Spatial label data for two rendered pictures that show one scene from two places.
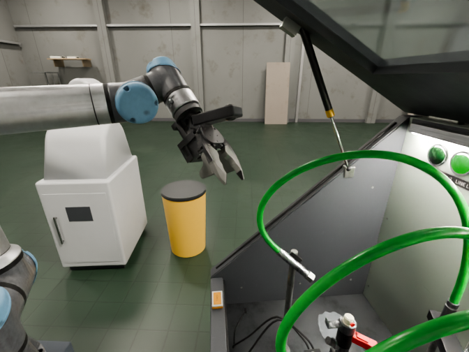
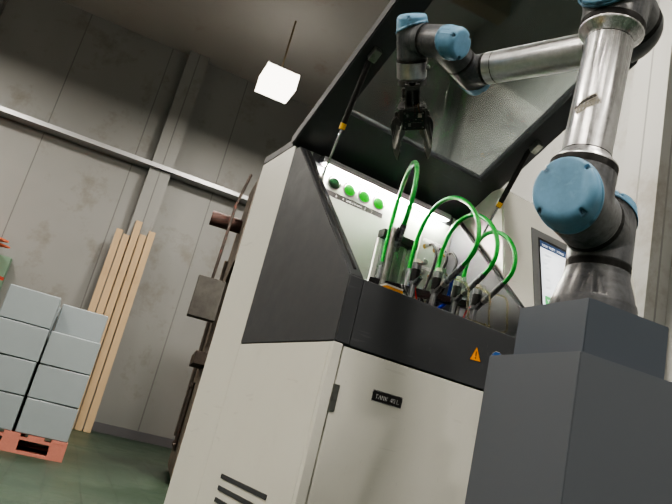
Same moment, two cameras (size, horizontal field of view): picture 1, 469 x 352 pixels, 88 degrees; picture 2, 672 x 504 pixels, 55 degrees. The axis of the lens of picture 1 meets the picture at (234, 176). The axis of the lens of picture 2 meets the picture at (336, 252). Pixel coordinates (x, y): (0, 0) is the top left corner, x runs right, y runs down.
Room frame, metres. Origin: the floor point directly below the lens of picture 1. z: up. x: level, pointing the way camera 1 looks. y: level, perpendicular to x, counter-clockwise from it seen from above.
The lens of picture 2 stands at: (1.20, 1.40, 0.58)
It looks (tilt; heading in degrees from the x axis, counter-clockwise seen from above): 16 degrees up; 249
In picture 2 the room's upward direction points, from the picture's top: 14 degrees clockwise
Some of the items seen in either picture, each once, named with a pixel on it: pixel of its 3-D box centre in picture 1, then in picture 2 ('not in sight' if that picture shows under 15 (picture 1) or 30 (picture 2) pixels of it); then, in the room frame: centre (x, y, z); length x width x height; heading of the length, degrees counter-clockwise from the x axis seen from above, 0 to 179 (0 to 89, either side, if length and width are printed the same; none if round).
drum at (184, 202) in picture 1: (185, 218); not in sight; (1.96, 0.45, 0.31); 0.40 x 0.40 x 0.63
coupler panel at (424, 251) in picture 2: not in sight; (430, 274); (0.10, -0.49, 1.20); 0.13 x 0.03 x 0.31; 5
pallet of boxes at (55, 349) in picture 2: not in sight; (38, 372); (1.19, -4.28, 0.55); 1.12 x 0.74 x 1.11; 88
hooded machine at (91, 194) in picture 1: (98, 191); not in sight; (1.93, 1.21, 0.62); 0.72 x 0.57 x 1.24; 179
